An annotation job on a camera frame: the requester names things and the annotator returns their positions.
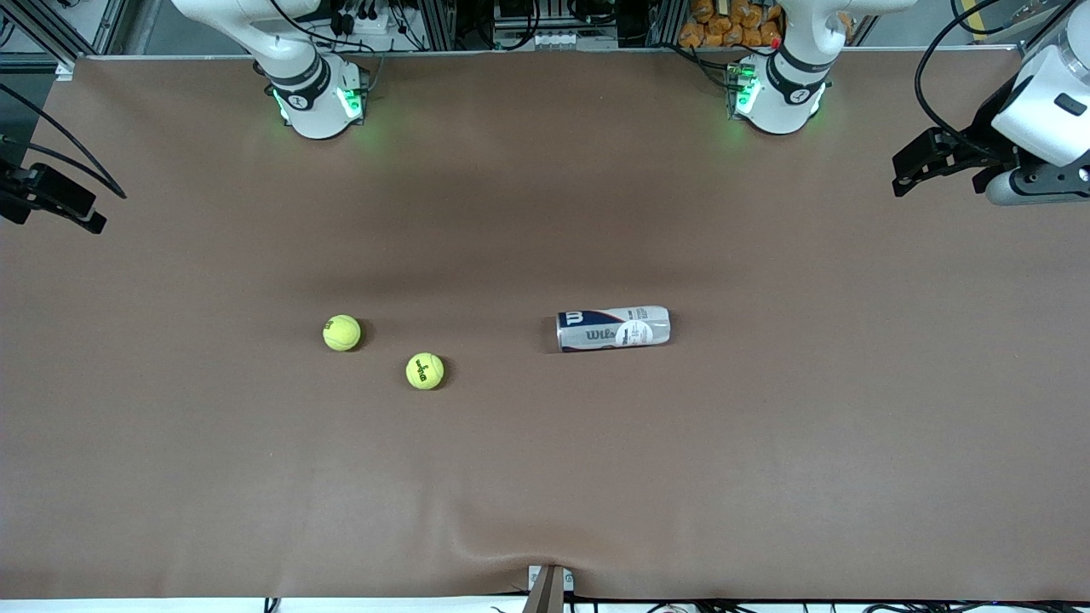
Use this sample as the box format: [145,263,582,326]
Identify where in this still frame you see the yellow tennis ball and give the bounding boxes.
[405,352,445,391]
[322,314,363,352]

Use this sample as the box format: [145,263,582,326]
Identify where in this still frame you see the aluminium frame post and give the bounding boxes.
[645,0,684,49]
[423,0,459,50]

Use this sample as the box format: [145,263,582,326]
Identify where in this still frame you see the aluminium frame strut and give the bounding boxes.
[0,0,129,73]

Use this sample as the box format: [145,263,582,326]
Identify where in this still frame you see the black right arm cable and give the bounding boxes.
[0,83,127,199]

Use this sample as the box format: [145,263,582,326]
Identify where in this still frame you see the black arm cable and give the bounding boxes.
[914,0,1023,163]
[0,83,127,199]

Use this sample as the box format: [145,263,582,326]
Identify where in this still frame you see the brown table cover mat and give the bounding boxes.
[0,47,1090,602]

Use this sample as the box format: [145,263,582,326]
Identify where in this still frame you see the orange packet pile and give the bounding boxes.
[679,0,852,49]

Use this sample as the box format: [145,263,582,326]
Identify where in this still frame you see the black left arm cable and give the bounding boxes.
[914,0,1023,163]

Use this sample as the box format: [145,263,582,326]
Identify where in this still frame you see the white socket strip black plugs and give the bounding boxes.
[328,0,394,37]

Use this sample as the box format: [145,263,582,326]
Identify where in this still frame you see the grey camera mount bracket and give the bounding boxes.
[526,564,576,613]

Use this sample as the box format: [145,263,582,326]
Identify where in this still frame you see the Wilson tennis ball can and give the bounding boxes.
[556,306,672,353]

